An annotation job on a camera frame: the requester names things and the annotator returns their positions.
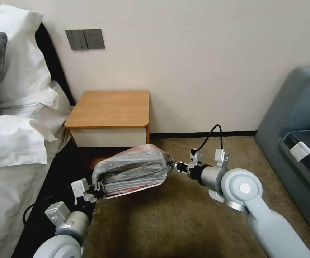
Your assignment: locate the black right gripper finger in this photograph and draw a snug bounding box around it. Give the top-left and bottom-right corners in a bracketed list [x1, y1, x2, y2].
[167, 160, 190, 168]
[174, 164, 189, 175]

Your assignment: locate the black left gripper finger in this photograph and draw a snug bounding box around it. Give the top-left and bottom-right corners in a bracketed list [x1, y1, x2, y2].
[94, 181, 105, 196]
[84, 191, 107, 205]

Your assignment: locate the clear plastic garbage bag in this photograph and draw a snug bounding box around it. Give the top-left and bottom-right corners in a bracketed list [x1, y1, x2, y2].
[91, 144, 173, 200]

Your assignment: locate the black baseboard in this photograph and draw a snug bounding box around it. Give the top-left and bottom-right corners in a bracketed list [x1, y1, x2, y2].
[149, 130, 258, 139]

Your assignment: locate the black bed base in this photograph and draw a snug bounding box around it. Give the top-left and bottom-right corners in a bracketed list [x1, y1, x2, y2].
[10, 134, 98, 258]

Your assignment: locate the wooden nightstand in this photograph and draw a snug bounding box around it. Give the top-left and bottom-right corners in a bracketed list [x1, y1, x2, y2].
[64, 90, 151, 149]

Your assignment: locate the white duvet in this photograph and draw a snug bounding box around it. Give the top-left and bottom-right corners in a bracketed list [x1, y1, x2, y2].
[0, 115, 67, 258]

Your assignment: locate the flat white pillow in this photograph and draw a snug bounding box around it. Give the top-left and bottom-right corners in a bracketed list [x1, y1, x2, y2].
[0, 80, 72, 119]

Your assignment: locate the white label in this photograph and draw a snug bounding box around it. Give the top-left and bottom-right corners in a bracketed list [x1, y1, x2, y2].
[290, 142, 310, 162]

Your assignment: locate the grey-blue sofa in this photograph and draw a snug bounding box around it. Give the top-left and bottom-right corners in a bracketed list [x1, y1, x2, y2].
[254, 65, 310, 251]

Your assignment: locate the black headboard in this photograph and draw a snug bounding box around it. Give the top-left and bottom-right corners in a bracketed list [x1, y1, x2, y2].
[35, 22, 76, 107]

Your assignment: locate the large white pillow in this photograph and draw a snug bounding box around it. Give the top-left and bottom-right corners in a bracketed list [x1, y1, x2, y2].
[0, 5, 52, 102]

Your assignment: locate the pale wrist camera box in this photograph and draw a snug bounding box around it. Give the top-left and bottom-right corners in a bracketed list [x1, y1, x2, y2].
[189, 148, 205, 168]
[71, 178, 90, 205]

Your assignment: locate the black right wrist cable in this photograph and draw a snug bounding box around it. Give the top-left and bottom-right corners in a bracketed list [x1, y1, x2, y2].
[197, 124, 224, 153]

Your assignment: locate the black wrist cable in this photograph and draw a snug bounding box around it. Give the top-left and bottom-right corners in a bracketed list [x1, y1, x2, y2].
[22, 196, 49, 224]
[197, 124, 224, 153]

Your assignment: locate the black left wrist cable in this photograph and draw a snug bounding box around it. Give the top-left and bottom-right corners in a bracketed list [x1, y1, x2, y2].
[22, 196, 49, 224]

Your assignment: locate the grey wall socket panel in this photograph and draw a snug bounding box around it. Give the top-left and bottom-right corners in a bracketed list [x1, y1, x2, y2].
[83, 28, 105, 50]

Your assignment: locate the grey wall switch panel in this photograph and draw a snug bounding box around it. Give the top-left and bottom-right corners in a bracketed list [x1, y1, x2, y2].
[65, 29, 87, 51]

